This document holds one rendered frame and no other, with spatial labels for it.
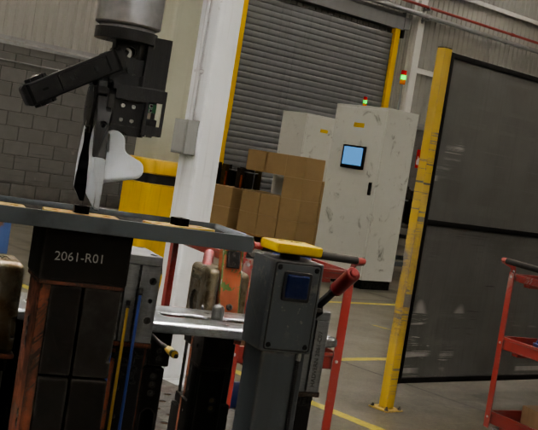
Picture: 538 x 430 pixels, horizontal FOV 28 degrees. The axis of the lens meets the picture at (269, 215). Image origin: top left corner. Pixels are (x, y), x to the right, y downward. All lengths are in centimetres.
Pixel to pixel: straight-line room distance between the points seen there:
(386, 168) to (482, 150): 559
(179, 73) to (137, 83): 763
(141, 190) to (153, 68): 753
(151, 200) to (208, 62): 326
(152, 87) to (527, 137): 545
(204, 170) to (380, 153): 623
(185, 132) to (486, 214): 188
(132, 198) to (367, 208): 367
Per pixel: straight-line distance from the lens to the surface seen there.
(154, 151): 877
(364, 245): 1175
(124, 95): 120
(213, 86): 562
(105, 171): 117
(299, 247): 130
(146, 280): 140
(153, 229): 119
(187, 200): 561
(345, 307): 390
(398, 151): 1190
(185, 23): 888
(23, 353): 126
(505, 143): 642
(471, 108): 615
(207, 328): 156
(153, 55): 123
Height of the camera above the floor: 126
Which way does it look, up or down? 3 degrees down
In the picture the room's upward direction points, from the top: 9 degrees clockwise
